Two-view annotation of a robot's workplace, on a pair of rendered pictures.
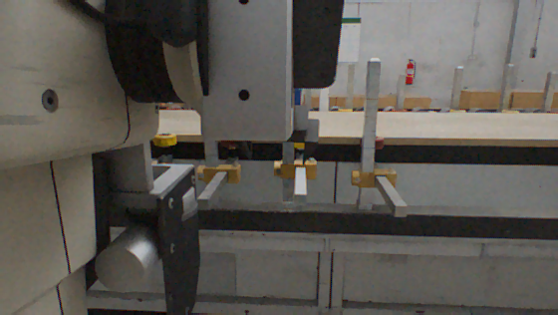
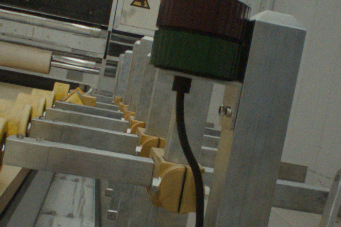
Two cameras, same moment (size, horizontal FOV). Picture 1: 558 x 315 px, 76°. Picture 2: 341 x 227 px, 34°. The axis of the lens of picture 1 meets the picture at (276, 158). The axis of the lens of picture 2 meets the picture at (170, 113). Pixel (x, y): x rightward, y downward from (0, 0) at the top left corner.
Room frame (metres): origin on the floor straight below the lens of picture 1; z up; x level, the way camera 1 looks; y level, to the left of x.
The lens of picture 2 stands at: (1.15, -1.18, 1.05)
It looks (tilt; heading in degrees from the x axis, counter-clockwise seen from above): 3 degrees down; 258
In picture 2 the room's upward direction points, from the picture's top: 11 degrees clockwise
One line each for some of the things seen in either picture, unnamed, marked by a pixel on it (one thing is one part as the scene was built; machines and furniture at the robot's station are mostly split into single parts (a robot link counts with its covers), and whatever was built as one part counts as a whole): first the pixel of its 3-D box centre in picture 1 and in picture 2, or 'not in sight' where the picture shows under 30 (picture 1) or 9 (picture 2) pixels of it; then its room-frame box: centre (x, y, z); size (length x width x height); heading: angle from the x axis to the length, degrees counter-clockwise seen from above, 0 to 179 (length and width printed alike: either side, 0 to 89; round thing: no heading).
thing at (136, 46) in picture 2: not in sight; (126, 122); (0.93, -2.78, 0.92); 0.04 x 0.04 x 0.48; 86
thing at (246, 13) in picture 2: not in sight; (203, 18); (1.06, -1.54, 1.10); 0.06 x 0.06 x 0.02
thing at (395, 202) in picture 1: (382, 183); not in sight; (1.04, -0.32, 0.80); 0.43 x 0.03 x 0.04; 176
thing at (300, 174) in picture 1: (300, 174); not in sight; (1.06, -0.07, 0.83); 0.43 x 0.03 x 0.04; 176
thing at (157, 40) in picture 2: not in sight; (196, 55); (1.06, -1.54, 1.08); 0.06 x 0.06 x 0.02
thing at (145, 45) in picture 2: not in sight; (130, 132); (0.95, -2.53, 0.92); 0.04 x 0.04 x 0.48; 86
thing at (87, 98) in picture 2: not in sight; (78, 102); (1.08, -2.83, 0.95); 0.10 x 0.04 x 0.10; 176
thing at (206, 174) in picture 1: (219, 173); not in sight; (1.13, 0.19, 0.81); 0.14 x 0.06 x 0.05; 86
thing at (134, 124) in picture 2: not in sight; (139, 131); (0.96, -2.30, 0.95); 0.14 x 0.06 x 0.05; 86
